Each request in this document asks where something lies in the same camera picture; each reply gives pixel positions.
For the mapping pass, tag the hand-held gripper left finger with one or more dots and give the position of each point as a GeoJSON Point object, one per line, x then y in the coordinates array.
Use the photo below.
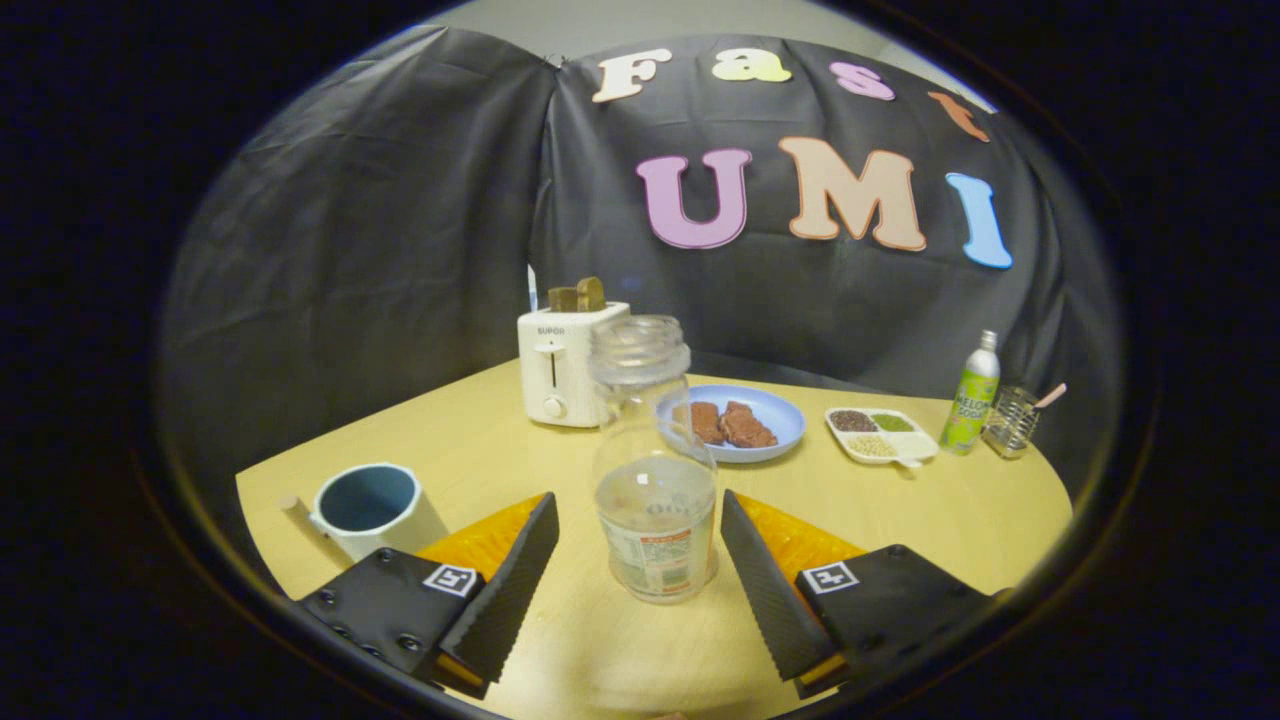
{"type": "Point", "coordinates": [512, 585]}

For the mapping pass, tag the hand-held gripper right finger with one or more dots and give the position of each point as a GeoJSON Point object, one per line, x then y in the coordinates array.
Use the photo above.
{"type": "Point", "coordinates": [766, 590]}

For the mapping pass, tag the clear plastic juice bottle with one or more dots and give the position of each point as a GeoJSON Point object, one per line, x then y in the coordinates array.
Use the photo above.
{"type": "Point", "coordinates": [655, 480]}

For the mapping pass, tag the white cup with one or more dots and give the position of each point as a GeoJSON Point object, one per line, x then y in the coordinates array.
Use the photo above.
{"type": "Point", "coordinates": [372, 508]}

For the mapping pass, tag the green soda bottle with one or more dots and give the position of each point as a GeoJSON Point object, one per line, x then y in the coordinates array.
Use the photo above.
{"type": "Point", "coordinates": [971, 398]}

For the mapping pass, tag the wooden table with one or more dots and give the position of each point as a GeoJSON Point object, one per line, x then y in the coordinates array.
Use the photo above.
{"type": "Point", "coordinates": [560, 640]}

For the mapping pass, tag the brown meat piece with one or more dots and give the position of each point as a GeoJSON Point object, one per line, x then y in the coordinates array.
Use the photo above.
{"type": "Point", "coordinates": [707, 422]}
{"type": "Point", "coordinates": [746, 427]}

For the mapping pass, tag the blue plate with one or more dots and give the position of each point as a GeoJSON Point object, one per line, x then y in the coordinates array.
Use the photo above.
{"type": "Point", "coordinates": [775, 410]}

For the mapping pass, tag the white divided dish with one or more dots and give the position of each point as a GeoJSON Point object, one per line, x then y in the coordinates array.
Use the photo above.
{"type": "Point", "coordinates": [880, 434]}

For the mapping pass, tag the white toaster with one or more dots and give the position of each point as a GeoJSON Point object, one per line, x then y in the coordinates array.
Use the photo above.
{"type": "Point", "coordinates": [560, 370]}

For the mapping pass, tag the toast slice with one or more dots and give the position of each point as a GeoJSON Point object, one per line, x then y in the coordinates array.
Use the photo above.
{"type": "Point", "coordinates": [591, 293]}
{"type": "Point", "coordinates": [562, 298]}

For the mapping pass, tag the black backdrop cloth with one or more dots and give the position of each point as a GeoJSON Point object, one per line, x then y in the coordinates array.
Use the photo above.
{"type": "Point", "coordinates": [400, 250]}

